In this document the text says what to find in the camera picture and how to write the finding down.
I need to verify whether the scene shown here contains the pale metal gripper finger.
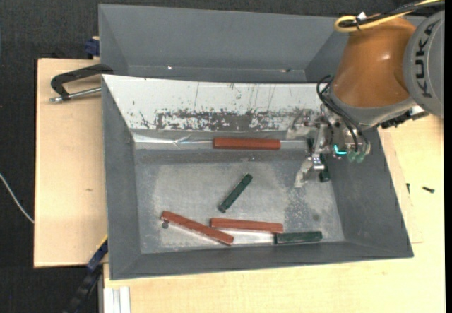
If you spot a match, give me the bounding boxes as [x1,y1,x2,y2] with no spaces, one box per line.
[286,112,321,140]
[294,155,326,189]

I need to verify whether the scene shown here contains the red-brown flat block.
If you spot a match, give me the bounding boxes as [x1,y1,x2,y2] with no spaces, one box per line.
[212,137,282,151]
[209,218,285,234]
[160,211,235,247]

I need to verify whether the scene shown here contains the dark green flat block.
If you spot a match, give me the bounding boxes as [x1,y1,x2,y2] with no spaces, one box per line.
[273,230,323,246]
[218,172,254,214]

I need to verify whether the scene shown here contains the grey metal bin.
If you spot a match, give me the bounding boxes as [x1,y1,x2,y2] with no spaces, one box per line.
[97,3,415,280]

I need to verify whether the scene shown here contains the pale flat board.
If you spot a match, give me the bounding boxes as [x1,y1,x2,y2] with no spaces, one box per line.
[33,58,109,268]

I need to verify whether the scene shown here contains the black cylinder on white bracket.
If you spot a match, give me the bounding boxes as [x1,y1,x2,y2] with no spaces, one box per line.
[379,106,427,129]

